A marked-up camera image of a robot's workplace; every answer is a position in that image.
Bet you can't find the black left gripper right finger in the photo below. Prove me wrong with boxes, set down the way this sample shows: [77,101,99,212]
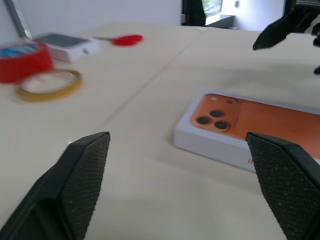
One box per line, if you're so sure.
[245,132,320,240]

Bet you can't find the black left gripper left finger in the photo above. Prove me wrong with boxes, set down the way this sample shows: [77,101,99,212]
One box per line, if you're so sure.
[0,131,111,240]

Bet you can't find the white box blue phone print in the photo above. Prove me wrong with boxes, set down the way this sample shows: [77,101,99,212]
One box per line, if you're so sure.
[33,32,101,64]

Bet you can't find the grey window ledge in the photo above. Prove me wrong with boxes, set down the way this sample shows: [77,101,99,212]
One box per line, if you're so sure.
[204,14,236,29]

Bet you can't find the yellow tape roll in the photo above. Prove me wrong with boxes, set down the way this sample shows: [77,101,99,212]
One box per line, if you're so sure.
[17,69,83,103]

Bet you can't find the red tape roll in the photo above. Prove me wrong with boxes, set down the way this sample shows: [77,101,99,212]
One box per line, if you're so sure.
[0,40,55,84]

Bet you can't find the red handled scissors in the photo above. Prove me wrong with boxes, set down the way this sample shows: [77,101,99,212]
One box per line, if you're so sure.
[93,34,144,47]

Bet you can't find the grey wall pole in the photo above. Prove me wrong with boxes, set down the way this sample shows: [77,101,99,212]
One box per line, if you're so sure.
[4,0,34,41]

